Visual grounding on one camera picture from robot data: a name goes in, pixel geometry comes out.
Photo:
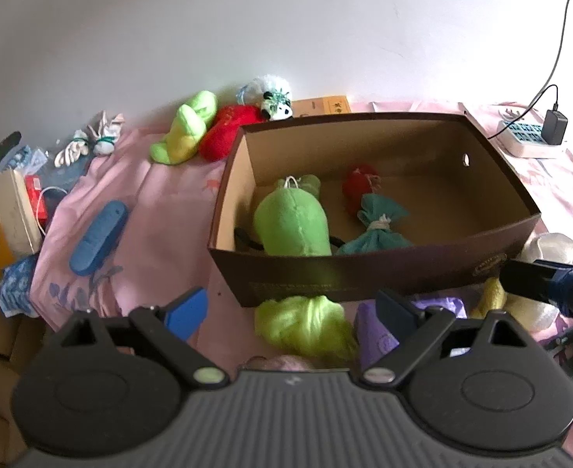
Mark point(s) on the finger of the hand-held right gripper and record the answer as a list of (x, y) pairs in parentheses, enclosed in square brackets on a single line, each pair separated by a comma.
[(527, 279)]

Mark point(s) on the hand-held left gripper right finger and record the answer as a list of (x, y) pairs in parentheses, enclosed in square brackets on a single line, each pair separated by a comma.
[(397, 311)]

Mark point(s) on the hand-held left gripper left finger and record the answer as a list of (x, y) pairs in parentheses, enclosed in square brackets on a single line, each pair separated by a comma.
[(187, 311)]

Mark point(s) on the white fluffy plush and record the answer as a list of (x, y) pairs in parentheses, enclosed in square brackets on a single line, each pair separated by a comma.
[(552, 248)]

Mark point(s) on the brown cardboard box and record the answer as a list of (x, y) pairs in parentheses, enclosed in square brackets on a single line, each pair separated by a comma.
[(413, 263)]

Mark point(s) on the neon green soft cloth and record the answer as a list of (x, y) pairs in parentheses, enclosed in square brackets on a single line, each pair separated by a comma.
[(301, 324)]

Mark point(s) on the purple soft item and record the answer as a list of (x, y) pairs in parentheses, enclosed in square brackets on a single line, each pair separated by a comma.
[(371, 339)]

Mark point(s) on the teal cloth bundle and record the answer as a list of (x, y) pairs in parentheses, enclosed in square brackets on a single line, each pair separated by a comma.
[(379, 241)]

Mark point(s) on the pink bedsheet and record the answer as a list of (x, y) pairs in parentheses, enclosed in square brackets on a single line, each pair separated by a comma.
[(169, 214)]

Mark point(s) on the blue oblong case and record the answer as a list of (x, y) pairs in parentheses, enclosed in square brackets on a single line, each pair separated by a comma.
[(98, 236)]

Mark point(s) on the small red plush toy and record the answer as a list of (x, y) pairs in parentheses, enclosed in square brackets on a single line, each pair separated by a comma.
[(357, 187)]

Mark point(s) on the large green plush toy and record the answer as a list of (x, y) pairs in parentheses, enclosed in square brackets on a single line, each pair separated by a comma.
[(291, 224)]

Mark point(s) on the white power strip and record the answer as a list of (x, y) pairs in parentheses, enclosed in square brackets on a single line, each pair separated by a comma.
[(520, 139)]

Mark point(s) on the black charger adapter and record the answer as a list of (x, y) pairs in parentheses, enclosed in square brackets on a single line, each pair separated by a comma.
[(555, 126)]

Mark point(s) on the blue patterned packet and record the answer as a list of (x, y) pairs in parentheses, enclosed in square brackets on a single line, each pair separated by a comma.
[(17, 285)]

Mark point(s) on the green and yellow plush toy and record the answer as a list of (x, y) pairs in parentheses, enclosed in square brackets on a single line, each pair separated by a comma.
[(186, 129)]

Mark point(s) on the blue denim cloth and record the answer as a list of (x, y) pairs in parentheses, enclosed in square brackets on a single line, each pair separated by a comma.
[(64, 175)]

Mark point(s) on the red plush pillow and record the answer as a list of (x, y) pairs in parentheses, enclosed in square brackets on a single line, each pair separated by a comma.
[(225, 131)]

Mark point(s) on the pink and white cloth bundle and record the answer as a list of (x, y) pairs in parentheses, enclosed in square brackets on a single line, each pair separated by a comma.
[(105, 136)]

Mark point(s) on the red packet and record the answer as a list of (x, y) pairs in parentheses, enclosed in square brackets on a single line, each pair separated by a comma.
[(33, 192)]

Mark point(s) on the white glove bundle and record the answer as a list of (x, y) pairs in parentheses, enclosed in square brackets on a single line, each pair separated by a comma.
[(72, 150)]

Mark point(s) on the beige paper bag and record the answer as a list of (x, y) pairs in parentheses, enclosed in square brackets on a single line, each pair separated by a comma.
[(3, 219)]

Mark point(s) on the orange flat box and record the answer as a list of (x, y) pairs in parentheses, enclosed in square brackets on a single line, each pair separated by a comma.
[(318, 106)]

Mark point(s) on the clear blue plastic bag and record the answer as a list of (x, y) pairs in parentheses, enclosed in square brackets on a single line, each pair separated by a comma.
[(25, 158)]

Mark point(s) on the small panda plush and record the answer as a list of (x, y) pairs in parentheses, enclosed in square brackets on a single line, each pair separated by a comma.
[(277, 106)]

